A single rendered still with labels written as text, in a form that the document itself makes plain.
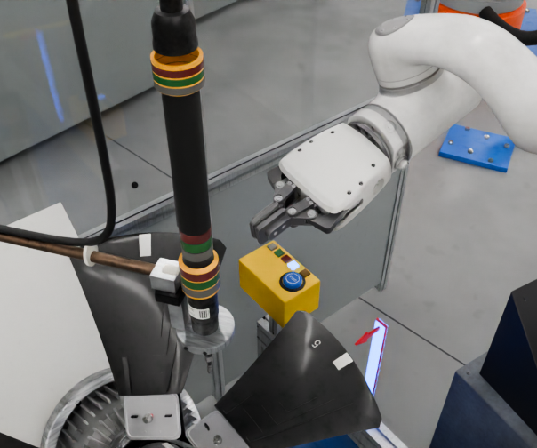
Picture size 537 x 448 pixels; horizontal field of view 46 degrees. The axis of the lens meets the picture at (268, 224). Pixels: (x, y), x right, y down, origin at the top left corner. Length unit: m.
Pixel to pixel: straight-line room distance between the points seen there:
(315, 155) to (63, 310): 0.56
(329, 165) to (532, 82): 0.23
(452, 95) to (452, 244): 2.30
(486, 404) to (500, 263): 1.69
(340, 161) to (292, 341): 0.43
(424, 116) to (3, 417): 0.79
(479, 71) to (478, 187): 2.75
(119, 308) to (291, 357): 0.30
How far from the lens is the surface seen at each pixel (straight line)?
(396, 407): 2.46
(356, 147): 0.74
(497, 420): 1.41
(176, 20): 0.52
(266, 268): 1.36
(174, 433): 0.94
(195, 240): 0.65
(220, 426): 1.02
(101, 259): 0.75
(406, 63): 0.74
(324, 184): 0.71
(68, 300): 1.13
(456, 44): 0.71
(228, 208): 1.80
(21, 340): 1.12
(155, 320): 0.93
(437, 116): 0.78
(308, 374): 1.05
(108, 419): 1.05
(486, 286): 2.92
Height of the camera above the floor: 2.06
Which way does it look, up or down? 43 degrees down
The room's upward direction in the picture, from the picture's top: straight up
